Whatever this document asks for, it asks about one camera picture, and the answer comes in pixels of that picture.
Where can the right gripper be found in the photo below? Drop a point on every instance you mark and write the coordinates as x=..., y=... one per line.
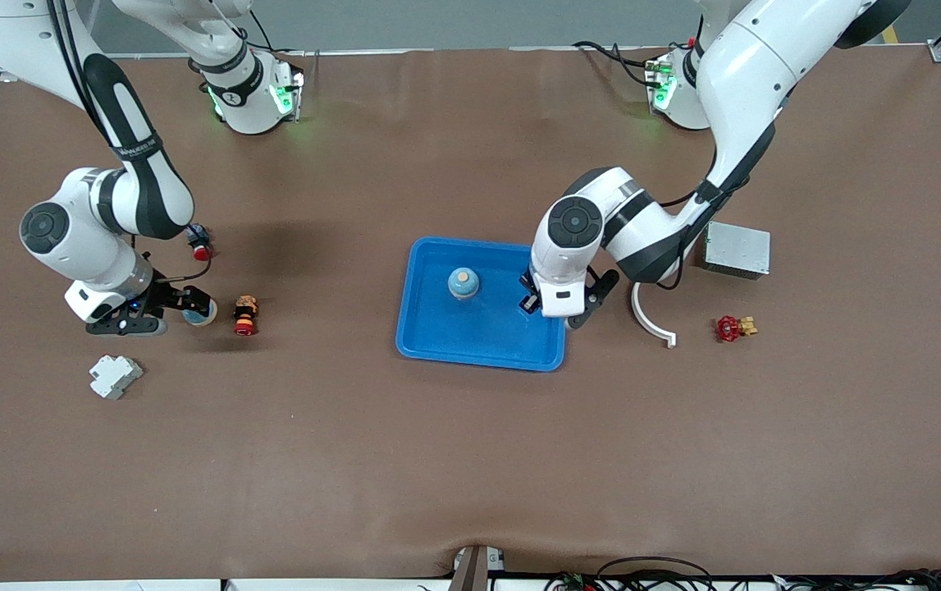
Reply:
x=165, y=296

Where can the white semicircular pipe clamp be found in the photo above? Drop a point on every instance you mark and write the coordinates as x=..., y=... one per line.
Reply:
x=649, y=324

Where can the red yellow emergency stop switch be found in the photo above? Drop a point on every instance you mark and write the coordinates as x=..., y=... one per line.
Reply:
x=245, y=316

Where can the white grey rail terminal block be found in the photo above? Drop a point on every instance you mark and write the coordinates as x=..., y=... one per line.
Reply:
x=115, y=376

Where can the metal table edge bracket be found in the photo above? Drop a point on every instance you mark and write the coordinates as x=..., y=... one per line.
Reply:
x=470, y=570

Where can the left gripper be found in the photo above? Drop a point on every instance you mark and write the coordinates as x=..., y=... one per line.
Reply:
x=529, y=300

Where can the silver metal power supply box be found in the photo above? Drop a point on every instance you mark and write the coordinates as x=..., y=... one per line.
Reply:
x=739, y=250

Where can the light blue desk bell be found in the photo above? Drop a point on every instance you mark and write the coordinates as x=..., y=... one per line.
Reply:
x=203, y=316
x=463, y=283

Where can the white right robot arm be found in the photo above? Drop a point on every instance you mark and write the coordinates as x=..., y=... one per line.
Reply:
x=142, y=189

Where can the blue plastic tray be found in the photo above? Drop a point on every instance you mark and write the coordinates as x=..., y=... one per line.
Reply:
x=478, y=328

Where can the black red push button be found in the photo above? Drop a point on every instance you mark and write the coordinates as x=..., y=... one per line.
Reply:
x=203, y=251

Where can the brass valve red handwheel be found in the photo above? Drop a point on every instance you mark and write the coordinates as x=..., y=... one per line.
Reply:
x=728, y=328

